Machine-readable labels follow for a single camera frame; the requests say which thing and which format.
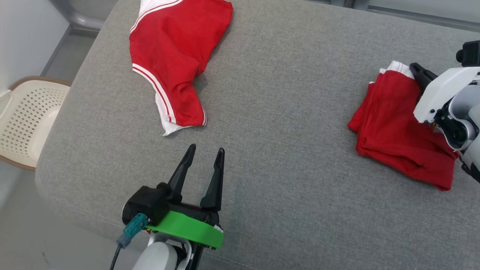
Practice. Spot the red basketball jersey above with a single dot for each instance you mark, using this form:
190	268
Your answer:
172	56

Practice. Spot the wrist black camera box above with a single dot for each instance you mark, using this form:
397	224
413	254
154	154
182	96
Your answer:
470	54
146	202

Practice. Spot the red basketball shorts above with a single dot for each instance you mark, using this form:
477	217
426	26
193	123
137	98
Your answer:
390	131

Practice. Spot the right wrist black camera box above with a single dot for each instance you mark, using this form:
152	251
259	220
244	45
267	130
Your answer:
470	54

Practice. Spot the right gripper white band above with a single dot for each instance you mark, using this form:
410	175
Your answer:
442	90

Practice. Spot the grey curved metal pipe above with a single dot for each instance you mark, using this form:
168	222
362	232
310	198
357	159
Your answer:
80	18

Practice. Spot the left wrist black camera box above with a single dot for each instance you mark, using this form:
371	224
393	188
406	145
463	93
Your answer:
146	202

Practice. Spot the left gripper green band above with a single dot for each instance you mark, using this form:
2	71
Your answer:
187	227

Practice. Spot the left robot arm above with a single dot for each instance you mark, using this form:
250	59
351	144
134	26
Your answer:
157	258

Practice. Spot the cream plastic laundry basket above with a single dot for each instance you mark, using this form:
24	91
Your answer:
26	120

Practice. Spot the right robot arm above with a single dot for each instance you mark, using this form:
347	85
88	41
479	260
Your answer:
468	112

